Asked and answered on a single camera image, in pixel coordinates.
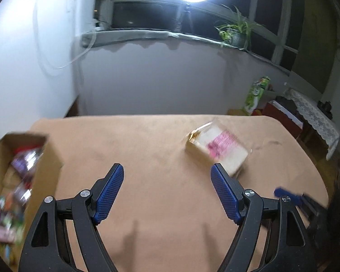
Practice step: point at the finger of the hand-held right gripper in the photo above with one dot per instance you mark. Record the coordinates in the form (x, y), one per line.
(282, 191)

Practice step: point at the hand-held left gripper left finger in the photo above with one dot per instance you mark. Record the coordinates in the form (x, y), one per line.
(110, 192)

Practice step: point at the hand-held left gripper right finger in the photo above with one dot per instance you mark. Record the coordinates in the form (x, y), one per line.
(225, 195)

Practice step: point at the clear pink-label snack package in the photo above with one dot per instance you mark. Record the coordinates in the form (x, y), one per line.
(221, 144)

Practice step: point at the cardboard box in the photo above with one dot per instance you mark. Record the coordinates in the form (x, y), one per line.
(45, 175)

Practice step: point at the pile of snack packets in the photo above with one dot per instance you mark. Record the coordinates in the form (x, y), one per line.
(14, 189)

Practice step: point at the side table with lace cloth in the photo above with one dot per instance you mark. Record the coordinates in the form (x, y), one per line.
(314, 113)

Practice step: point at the tall green bag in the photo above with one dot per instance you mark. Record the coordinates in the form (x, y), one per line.
(256, 93)

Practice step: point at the grey windowsill cloth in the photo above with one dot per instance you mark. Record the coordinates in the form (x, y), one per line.
(130, 35)

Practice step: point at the potted green plant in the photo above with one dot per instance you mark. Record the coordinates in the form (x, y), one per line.
(235, 32)

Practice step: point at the white refrigerator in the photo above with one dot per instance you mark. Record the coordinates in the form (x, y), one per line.
(31, 48)

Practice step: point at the dark window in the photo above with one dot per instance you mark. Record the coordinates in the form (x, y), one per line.
(147, 14)

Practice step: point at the black tripod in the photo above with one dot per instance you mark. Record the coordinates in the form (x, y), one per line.
(185, 17)

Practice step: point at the black camera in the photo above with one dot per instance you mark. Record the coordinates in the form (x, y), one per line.
(325, 106)

